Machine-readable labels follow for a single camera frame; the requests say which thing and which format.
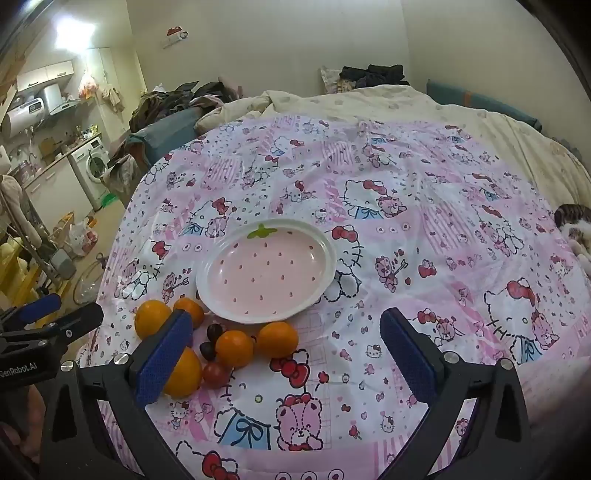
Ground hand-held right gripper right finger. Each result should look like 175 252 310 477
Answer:
380 308 533 480

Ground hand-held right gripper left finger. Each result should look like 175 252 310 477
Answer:
39 309 195 480

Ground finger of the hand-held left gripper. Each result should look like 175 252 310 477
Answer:
0 302 105 357
0 294 62 331

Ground large orange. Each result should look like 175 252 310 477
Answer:
163 346 204 399
134 299 172 339

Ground medium orange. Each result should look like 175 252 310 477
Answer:
256 321 299 359
215 330 255 368

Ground pink strawberry print plate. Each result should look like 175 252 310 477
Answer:
196 220 338 325

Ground person's left hand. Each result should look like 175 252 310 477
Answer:
0 390 48 462

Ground yellow wooden rack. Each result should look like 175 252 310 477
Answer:
0 231 42 301

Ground clear plastic bowl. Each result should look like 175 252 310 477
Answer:
71 258 109 305

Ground red cherry tomato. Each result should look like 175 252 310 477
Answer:
202 361 230 388

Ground small orange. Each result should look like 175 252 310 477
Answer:
173 296 205 329

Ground white and red plastic bag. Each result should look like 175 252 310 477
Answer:
69 219 99 257

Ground white kitchen cabinet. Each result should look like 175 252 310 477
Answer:
23 157 88 222

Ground pink cartoon printed blanket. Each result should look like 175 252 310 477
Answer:
76 115 591 480

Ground white washing machine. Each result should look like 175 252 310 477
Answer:
69 136 114 208

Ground white water heater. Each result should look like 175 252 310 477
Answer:
0 99 47 136

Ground blue-grey cushion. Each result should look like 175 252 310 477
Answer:
124 108 204 167

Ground tabby cat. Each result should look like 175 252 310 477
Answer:
553 203 591 278

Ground orange plastic bag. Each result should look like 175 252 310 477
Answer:
78 69 100 100

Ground pile of dark clothes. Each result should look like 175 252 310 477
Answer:
128 80 241 134

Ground cream duvet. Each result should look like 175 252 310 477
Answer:
194 83 591 232

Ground teal pillow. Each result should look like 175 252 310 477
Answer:
425 78 543 132

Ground dark folded clothes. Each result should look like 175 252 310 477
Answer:
339 65 411 88

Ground printed pillow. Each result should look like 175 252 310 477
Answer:
320 67 345 95

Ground white wall cupboards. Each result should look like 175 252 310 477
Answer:
16 60 75 93

